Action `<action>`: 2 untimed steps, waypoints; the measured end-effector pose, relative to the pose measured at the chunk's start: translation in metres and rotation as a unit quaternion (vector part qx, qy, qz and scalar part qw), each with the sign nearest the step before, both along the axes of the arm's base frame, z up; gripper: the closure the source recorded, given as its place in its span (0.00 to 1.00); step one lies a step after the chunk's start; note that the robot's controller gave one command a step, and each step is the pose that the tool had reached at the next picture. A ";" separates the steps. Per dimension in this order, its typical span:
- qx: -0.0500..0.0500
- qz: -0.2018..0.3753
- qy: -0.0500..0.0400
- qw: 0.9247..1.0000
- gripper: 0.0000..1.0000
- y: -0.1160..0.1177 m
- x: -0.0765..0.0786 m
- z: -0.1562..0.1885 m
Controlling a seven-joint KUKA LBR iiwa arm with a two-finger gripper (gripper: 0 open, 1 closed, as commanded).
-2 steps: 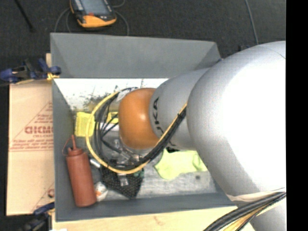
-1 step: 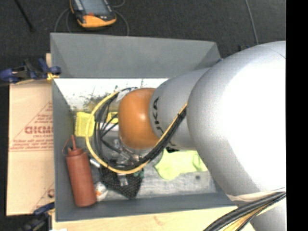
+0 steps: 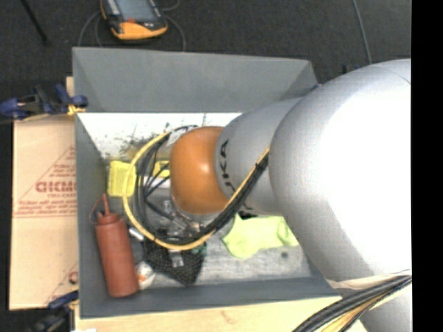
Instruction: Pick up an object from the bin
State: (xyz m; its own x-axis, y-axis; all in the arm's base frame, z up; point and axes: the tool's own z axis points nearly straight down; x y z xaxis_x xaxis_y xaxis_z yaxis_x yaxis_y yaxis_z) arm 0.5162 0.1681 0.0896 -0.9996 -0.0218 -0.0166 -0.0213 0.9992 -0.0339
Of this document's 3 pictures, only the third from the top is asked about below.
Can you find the black mesh pouch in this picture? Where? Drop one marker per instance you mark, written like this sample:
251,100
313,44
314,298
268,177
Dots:
180,268

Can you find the small white and orange object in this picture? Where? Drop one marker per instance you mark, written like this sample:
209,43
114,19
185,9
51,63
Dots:
145,275

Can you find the red-brown squeeze bottle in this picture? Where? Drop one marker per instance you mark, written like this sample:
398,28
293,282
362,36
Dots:
116,254

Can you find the yellow packet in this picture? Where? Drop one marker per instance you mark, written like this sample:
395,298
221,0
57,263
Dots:
119,178

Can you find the lime green cloth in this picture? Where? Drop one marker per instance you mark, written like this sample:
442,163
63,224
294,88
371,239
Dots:
254,235

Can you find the brown cardboard board, red print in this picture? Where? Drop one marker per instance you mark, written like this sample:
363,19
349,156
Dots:
41,240

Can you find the grey metal bin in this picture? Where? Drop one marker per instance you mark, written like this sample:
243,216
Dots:
194,85

